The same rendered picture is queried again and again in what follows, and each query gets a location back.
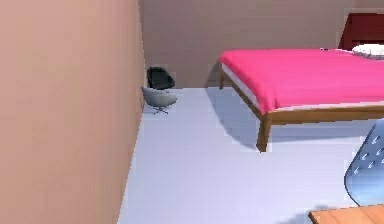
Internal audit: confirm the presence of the grey swivel chair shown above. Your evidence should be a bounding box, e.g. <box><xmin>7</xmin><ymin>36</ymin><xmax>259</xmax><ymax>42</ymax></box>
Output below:
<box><xmin>140</xmin><ymin>66</ymin><xmax>178</xmax><ymax>116</ymax></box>

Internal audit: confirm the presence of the pink wooden bed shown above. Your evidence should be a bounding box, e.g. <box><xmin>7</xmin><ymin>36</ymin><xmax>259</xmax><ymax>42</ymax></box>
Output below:
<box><xmin>218</xmin><ymin>48</ymin><xmax>384</xmax><ymax>154</ymax></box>

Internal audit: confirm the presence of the white pillow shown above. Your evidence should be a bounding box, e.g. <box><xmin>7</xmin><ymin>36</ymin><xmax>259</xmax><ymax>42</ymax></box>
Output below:
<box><xmin>351</xmin><ymin>43</ymin><xmax>384</xmax><ymax>61</ymax></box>

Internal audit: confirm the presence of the dark red door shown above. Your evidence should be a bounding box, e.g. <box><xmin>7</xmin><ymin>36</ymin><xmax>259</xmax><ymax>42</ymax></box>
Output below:
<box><xmin>338</xmin><ymin>12</ymin><xmax>384</xmax><ymax>52</ymax></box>

